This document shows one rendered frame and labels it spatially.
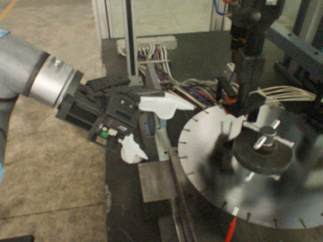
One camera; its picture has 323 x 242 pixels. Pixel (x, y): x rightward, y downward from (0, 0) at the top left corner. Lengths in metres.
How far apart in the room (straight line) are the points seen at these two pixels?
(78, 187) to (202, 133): 1.25
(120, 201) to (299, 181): 0.41
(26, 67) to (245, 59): 0.34
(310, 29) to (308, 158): 0.69
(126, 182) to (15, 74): 0.43
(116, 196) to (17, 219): 1.07
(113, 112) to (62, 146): 1.62
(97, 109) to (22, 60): 0.12
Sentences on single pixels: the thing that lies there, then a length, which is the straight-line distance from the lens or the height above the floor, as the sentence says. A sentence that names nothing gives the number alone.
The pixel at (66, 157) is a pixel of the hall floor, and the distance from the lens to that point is 1.93.
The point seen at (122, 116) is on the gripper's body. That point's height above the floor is 1.07.
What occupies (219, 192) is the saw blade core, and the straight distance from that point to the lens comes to 0.48.
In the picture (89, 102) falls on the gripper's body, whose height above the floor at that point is 1.09.
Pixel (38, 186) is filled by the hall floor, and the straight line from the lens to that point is 1.83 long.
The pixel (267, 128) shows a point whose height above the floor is 1.00.
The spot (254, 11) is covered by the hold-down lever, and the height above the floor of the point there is 1.22.
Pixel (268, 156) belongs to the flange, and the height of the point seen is 0.96.
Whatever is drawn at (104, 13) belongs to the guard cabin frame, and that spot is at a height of 0.88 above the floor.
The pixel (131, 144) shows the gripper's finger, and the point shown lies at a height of 0.97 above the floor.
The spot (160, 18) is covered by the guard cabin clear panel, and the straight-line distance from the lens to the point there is 1.63.
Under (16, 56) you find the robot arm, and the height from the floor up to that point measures 1.17.
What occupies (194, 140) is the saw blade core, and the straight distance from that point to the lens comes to 0.56.
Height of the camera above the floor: 1.33
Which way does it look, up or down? 39 degrees down
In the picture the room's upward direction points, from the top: straight up
